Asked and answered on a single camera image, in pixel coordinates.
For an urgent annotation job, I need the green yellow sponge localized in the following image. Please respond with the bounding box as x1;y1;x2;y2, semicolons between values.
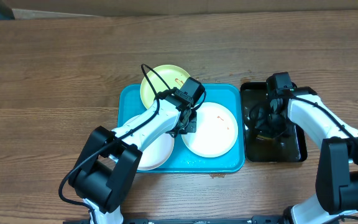
256;133;282;140

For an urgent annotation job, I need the yellow plate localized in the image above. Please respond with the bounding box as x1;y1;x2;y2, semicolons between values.
139;64;192;110

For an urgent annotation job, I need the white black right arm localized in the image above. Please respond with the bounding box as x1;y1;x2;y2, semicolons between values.
249;72;358;224

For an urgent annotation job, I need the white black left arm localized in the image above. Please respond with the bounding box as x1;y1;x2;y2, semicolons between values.
62;78;206;223

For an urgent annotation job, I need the black water tray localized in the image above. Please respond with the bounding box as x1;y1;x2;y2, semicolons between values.
240;82;308;162

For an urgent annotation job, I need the teal plastic tray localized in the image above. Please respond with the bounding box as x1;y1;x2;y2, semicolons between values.
117;84;246;173

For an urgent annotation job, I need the white plate with ketchup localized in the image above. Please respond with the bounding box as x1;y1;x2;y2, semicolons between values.
123;115;175;171

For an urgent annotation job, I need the brown cardboard backdrop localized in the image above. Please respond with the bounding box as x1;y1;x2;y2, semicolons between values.
0;0;358;19

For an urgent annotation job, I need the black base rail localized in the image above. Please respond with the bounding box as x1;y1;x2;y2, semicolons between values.
62;214;341;224

